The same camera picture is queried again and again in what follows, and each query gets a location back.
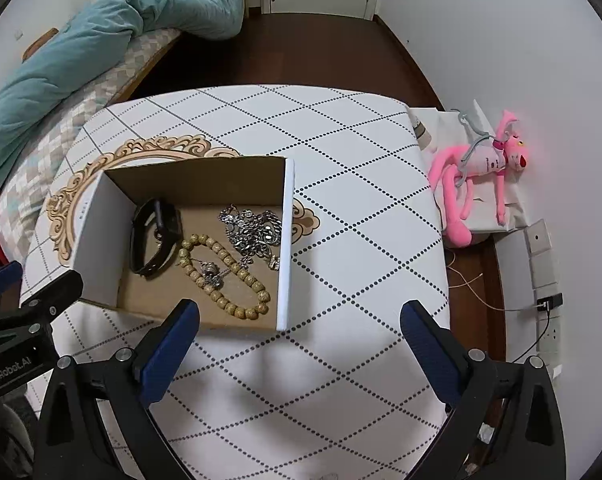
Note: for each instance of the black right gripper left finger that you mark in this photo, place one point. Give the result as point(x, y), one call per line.
point(73, 441)

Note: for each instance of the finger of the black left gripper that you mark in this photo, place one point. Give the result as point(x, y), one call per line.
point(10, 274)
point(35, 315)

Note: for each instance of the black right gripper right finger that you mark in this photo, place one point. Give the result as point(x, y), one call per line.
point(503, 420)

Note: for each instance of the black smart watch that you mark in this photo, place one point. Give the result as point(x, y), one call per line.
point(156, 230)

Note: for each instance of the black charger plug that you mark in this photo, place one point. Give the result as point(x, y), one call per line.
point(549, 303)

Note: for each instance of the white diamond pattern tablecloth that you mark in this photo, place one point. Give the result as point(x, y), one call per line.
point(325, 387)

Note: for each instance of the white cardboard box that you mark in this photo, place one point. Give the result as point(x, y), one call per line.
point(234, 258)

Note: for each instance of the wooden headboard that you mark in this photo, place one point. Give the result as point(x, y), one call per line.
point(36, 44)

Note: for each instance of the pink panther plush toy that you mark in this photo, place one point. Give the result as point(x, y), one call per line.
point(491, 159)

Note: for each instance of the white canvas bag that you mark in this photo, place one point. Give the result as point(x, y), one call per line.
point(435, 130)

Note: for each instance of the teal quilt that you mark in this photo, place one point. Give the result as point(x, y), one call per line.
point(91, 43)

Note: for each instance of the wall socket strip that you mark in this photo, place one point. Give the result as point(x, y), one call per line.
point(547, 295)

